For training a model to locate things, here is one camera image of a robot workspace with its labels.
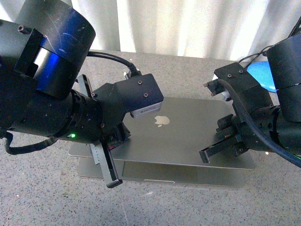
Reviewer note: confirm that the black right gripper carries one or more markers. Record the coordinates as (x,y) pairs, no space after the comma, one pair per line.
(230,139)

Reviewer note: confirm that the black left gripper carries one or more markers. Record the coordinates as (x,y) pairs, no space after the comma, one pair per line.
(107,125)

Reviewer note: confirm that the silver laptop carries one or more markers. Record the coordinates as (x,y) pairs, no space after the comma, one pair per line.
(164,146)

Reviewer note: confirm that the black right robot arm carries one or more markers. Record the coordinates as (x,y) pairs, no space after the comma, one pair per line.
(257,124)

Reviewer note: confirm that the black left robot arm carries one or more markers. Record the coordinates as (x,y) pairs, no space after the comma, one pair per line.
(42,97)

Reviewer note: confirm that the blue round object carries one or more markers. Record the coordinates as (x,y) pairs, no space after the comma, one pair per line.
(262,73)

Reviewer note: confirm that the white pleated curtain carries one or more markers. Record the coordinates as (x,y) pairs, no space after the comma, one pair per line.
(220,29)

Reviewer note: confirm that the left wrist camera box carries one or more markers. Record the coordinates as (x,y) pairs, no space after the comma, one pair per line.
(140,95)

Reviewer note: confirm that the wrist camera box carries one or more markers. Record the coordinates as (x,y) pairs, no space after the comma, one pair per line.
(140,95)
(248,89)

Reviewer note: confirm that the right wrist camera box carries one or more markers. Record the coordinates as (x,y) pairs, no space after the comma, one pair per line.
(248,89)

